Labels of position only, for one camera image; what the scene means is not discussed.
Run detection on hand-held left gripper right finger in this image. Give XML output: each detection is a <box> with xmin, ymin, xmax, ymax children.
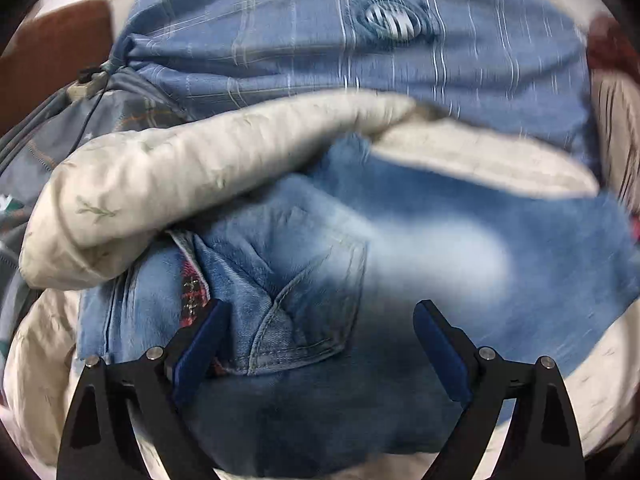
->
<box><xmin>413</xmin><ymin>300</ymin><xmax>586</xmax><ymax>480</ymax></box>

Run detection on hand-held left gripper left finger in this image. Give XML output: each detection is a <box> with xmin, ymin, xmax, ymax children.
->
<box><xmin>56</xmin><ymin>299</ymin><xmax>232</xmax><ymax>480</ymax></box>

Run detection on blue denim pants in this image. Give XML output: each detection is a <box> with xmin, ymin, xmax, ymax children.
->
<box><xmin>75</xmin><ymin>135</ymin><xmax>633</xmax><ymax>476</ymax></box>

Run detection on cream leaf-print quilt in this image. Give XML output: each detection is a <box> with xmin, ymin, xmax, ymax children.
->
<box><xmin>0</xmin><ymin>91</ymin><xmax>631</xmax><ymax>480</ymax></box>

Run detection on grey star-print bedsheet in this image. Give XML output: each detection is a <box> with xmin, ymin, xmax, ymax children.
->
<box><xmin>0</xmin><ymin>67</ymin><xmax>196</xmax><ymax>311</ymax></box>

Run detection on striped beige pillow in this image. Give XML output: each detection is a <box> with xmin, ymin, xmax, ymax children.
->
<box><xmin>590</xmin><ymin>72</ymin><xmax>640</xmax><ymax>206</ymax></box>

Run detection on beige power strip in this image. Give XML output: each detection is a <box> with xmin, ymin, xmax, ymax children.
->
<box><xmin>67</xmin><ymin>71</ymin><xmax>108</xmax><ymax>101</ymax></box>

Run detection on blue plaid pillow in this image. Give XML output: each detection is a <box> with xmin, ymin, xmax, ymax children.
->
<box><xmin>112</xmin><ymin>0</ymin><xmax>593</xmax><ymax>166</ymax></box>

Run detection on brown headboard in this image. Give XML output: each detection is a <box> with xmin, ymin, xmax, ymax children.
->
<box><xmin>0</xmin><ymin>0</ymin><xmax>118</xmax><ymax>136</ymax></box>

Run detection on reddish brown cloth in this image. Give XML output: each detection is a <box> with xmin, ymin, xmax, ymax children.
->
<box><xmin>585</xmin><ymin>15</ymin><xmax>637</xmax><ymax>77</ymax></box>

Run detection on black power cable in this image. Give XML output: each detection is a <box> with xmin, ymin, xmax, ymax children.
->
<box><xmin>75</xmin><ymin>57</ymin><xmax>113</xmax><ymax>141</ymax></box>

